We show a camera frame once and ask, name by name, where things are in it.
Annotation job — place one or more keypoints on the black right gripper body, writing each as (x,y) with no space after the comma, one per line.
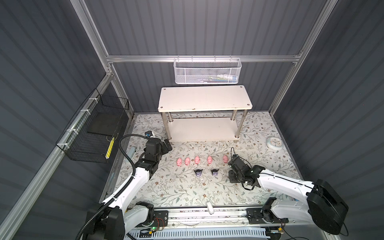
(234,177)

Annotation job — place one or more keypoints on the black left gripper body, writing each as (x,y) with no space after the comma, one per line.
(163,150)

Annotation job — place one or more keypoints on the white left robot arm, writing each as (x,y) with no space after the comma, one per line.
(112,219)

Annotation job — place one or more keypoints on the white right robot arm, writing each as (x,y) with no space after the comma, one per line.
(313,202)

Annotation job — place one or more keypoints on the white two-tier shelf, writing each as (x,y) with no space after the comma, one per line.
(213,113)

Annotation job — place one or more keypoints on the light blue eraser block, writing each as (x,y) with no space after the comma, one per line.
(131,152)

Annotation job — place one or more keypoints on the white and blue clock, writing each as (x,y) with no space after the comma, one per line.
(274,143)

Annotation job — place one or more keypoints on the black wire basket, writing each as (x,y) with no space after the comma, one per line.
(95,131)

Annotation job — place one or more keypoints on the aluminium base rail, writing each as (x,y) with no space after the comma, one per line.
(203,217)

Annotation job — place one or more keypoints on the white wire basket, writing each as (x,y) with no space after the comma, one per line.
(207,71)

